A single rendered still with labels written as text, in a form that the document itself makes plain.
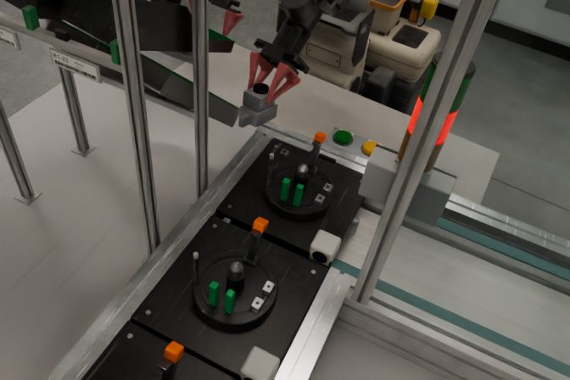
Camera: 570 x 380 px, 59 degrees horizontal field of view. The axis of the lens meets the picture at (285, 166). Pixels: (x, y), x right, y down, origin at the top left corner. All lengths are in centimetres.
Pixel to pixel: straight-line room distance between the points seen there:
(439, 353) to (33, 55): 279
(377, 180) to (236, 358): 34
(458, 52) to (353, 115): 86
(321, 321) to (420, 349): 19
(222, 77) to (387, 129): 49
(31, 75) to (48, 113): 171
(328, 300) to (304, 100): 69
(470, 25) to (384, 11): 132
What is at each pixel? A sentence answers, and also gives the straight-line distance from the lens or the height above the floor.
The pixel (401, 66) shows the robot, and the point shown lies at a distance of 188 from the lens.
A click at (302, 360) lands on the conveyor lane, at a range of 84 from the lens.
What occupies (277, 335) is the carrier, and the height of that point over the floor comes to 97.
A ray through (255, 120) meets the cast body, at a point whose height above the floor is 110.
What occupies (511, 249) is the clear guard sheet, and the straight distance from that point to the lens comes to 74.
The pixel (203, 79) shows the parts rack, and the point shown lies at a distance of 89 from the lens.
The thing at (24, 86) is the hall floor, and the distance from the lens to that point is 303.
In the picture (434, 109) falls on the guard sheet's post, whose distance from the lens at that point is 61.
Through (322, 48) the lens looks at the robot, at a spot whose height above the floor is 87.
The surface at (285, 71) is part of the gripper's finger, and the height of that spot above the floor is 119.
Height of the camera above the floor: 171
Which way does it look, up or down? 44 degrees down
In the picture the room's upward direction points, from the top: 8 degrees clockwise
